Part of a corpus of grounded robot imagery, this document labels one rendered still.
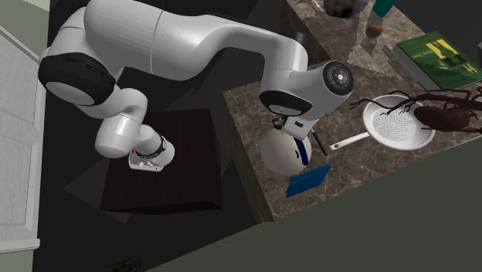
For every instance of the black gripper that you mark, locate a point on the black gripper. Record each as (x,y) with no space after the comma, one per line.
(279,123)

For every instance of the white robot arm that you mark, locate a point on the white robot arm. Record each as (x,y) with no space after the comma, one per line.
(158,37)

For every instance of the thin black pen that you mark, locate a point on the thin black pen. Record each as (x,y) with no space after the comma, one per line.
(320,144)

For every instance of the blue toothed scraper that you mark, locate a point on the blue toothed scraper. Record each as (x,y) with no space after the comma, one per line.
(307,181)

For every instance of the dark robot stand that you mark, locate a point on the dark robot stand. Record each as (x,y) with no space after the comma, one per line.
(188,165)

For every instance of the white frying pan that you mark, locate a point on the white frying pan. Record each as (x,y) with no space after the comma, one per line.
(395,128)

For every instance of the small brown round fruit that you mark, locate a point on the small brown round fruit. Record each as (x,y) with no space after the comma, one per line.
(374,30)

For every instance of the brown vase with bare branches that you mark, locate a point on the brown vase with bare branches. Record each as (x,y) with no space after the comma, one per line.
(442,117)

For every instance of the green book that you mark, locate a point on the green book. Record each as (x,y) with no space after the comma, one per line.
(438,60)

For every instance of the white panelled door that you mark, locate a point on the white panelled door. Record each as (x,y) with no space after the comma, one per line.
(17,150)

